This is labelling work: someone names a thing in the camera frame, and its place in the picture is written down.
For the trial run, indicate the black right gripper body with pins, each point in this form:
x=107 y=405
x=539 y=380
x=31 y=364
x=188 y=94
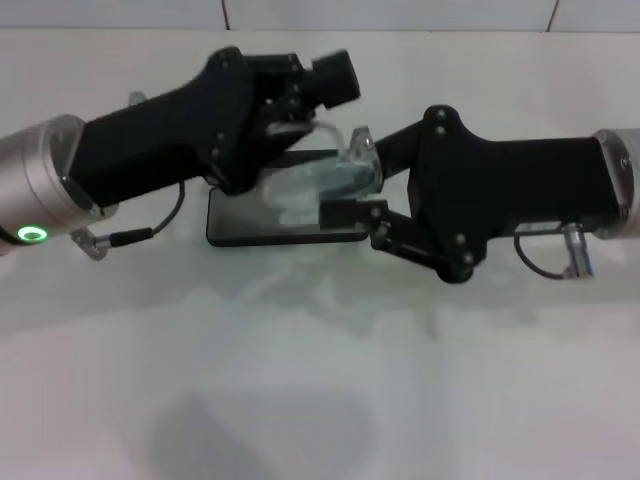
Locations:
x=510 y=185

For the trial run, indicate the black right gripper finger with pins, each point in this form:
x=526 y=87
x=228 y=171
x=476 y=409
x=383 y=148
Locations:
x=350 y=215
x=400 y=150

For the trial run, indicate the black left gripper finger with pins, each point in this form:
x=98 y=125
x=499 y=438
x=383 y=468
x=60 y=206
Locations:
x=335 y=80
x=282 y=122

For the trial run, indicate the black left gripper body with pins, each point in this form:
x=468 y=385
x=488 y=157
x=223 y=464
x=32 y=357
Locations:
x=165 y=145

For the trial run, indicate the clear white glasses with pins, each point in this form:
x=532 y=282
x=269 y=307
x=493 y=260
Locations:
x=360 y=150

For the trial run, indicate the black glasses case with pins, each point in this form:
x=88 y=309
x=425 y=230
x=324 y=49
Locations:
x=240 y=225

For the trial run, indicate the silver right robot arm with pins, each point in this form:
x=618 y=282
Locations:
x=625 y=185

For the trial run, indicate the silver connector stub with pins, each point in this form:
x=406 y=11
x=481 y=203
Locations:
x=136 y=98

